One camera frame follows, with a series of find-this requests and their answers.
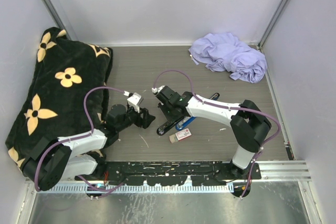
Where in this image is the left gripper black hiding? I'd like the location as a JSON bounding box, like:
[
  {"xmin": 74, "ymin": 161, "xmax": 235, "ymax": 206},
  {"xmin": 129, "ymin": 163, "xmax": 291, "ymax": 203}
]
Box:
[{"xmin": 117, "ymin": 105, "xmax": 155, "ymax": 133}]

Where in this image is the black stapler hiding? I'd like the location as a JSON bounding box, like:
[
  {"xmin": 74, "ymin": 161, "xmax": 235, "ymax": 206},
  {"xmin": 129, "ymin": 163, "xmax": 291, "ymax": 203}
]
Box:
[{"xmin": 156, "ymin": 92, "xmax": 221, "ymax": 136}]

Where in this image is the blue stapler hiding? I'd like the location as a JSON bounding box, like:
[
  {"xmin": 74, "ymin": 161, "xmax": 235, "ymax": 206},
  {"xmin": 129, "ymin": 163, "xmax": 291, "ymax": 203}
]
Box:
[{"xmin": 175, "ymin": 116, "xmax": 196, "ymax": 131}]

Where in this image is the red white staple box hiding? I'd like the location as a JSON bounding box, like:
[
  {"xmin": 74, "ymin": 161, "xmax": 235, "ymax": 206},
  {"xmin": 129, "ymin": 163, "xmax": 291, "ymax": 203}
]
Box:
[{"xmin": 169, "ymin": 129, "xmax": 192, "ymax": 144}]

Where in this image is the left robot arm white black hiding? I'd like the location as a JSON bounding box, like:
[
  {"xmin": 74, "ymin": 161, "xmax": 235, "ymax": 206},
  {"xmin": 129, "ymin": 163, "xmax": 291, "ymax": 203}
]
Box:
[{"xmin": 22, "ymin": 104, "xmax": 155, "ymax": 191}]

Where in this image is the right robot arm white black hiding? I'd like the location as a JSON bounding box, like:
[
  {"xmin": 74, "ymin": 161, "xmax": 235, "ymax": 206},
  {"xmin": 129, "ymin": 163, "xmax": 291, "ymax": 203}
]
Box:
[{"xmin": 152, "ymin": 86, "xmax": 271, "ymax": 179}]

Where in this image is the lavender crumpled cloth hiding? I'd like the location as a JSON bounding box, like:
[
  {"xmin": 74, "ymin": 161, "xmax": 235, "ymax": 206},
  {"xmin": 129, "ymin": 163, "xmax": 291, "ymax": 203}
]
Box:
[{"xmin": 189, "ymin": 33, "xmax": 267, "ymax": 83}]

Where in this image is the black floral blanket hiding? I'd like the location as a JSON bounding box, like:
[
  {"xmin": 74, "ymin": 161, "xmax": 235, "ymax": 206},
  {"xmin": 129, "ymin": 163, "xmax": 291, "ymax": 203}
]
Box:
[{"xmin": 5, "ymin": 27, "xmax": 113, "ymax": 170}]

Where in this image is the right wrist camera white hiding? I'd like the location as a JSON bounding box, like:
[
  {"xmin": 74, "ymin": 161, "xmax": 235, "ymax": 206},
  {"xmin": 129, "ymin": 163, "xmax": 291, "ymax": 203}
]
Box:
[{"xmin": 152, "ymin": 85, "xmax": 165, "ymax": 95}]

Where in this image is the white cable duct strip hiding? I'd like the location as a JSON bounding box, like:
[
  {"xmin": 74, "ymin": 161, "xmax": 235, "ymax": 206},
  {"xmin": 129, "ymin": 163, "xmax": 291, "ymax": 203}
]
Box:
[{"xmin": 47, "ymin": 183, "xmax": 234, "ymax": 194}]

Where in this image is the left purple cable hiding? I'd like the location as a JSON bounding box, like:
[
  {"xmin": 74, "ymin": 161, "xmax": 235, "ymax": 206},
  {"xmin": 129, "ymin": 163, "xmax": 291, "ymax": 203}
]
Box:
[{"xmin": 34, "ymin": 86, "xmax": 131, "ymax": 198}]

